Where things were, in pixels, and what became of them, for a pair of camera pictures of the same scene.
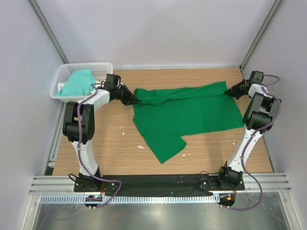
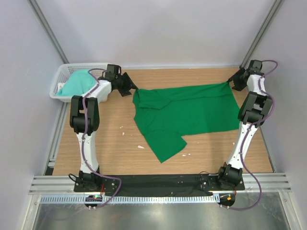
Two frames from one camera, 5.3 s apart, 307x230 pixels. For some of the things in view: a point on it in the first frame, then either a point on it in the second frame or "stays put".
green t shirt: [165, 113] stays put
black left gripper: [130, 98] -> [129, 84]
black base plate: [159, 185] stays put
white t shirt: [60, 86] stays put
